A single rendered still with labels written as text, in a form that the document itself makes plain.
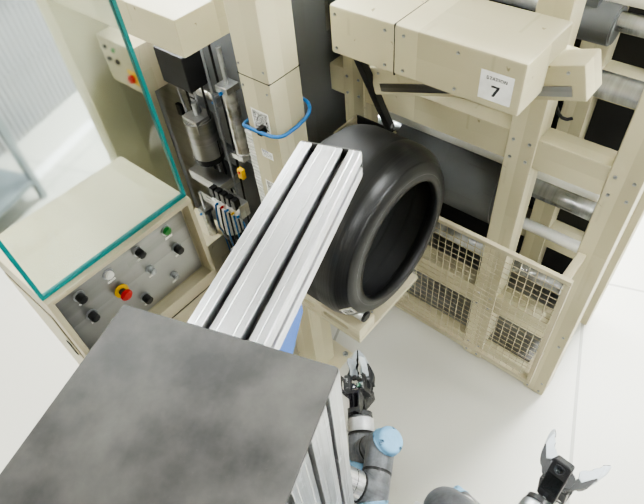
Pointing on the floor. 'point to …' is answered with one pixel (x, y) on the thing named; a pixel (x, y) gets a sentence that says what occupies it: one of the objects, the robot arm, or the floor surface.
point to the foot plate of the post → (335, 355)
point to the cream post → (317, 333)
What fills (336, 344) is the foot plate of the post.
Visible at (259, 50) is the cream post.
